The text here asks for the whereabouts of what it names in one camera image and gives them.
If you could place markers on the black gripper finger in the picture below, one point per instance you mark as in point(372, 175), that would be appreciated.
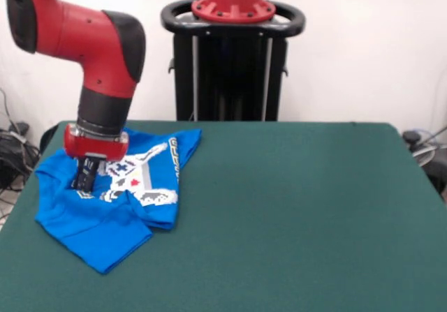
point(91, 174)
point(79, 172)

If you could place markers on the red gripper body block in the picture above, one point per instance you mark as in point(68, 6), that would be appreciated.
point(94, 149)

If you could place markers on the blue printed t-shirt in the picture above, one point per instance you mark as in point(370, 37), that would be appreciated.
point(97, 235)

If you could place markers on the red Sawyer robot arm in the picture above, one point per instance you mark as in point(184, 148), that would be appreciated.
point(87, 39)

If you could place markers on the dark green table cloth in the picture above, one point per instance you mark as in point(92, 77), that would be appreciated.
point(314, 221)

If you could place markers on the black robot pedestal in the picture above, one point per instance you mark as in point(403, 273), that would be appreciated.
point(230, 81)

